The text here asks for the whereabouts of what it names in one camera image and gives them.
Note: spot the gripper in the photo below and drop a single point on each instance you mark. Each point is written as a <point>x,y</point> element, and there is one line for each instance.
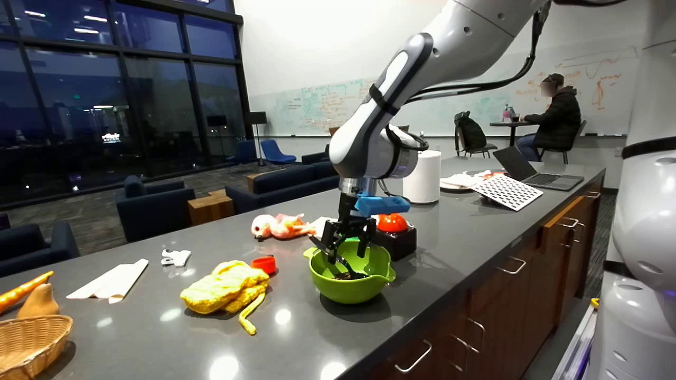
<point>348,224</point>

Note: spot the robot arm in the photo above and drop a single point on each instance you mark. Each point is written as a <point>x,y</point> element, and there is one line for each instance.
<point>465,37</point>

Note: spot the black spoon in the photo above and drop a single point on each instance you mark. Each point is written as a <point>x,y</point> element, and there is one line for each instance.
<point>353,274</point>

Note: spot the green bowl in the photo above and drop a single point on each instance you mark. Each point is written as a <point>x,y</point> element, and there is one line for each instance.
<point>351,290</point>

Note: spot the white paper sheet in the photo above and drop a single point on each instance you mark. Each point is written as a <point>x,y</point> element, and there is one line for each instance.
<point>322,226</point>

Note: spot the red button on black box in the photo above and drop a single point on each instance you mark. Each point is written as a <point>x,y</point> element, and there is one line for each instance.
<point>393,237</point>

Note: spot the pink plush toy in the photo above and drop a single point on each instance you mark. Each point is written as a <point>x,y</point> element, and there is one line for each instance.
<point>282,227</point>

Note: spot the dark blue sofa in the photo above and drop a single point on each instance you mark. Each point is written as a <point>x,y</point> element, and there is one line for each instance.
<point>285,184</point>

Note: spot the red cap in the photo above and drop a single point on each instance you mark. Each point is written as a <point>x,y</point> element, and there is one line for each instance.
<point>265,264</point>

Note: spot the white cylinder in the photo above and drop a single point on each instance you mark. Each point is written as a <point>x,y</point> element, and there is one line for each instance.
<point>422,177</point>

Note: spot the blue chair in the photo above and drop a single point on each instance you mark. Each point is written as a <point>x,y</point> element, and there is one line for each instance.
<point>274,152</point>
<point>244,152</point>

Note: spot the plate with papers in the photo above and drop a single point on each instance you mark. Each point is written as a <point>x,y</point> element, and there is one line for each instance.
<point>462,181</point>

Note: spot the yellow knitted cloth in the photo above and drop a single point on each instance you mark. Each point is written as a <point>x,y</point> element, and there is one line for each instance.
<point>224,287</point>

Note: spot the whiteboard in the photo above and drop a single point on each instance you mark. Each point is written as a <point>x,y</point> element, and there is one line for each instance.
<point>311,108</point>

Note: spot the wooden side table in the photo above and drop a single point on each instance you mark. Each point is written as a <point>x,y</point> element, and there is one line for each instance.
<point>211,208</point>

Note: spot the black music stand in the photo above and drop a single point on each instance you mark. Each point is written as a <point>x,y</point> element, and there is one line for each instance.
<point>258,119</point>

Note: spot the chair with black backpack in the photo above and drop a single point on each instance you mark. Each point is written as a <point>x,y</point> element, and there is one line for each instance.
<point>471,134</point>

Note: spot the white perforated board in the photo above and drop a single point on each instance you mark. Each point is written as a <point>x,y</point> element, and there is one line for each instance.
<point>507,192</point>

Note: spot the small white clip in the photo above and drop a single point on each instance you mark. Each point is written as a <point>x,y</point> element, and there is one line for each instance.
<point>177,257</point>

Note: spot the round dark table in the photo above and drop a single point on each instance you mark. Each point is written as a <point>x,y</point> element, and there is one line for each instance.
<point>511,125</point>

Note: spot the dark blue armchair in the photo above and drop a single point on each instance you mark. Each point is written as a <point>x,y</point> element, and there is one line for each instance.
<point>153,208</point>
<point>31,248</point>

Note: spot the pink bottle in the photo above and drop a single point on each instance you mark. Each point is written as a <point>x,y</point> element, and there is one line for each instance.
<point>506,114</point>

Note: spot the grey laptop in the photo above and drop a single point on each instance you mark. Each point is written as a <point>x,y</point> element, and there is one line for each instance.
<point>549,180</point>

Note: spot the dark chair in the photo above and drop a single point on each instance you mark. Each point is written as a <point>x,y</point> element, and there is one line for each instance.
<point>573,150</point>

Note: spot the white folded napkin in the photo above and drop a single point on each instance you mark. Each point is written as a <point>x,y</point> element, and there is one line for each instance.
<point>113,282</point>

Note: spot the person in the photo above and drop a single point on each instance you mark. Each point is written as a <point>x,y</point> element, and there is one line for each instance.
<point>557,119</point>

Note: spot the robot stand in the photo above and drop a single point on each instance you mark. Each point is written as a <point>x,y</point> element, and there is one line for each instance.
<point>578,348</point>

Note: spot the window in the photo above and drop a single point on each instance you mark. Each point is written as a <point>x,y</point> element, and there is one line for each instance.
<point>105,95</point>

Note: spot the tan toy pear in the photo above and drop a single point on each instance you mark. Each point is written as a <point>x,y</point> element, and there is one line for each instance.
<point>39,305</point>

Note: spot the orange toy carrot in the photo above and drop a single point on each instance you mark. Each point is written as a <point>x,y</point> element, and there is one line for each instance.
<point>21,293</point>

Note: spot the wicker basket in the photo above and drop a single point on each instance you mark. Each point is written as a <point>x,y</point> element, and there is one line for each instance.
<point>29,345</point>

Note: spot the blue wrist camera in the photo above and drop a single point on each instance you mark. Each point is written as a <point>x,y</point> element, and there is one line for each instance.
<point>381,203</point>

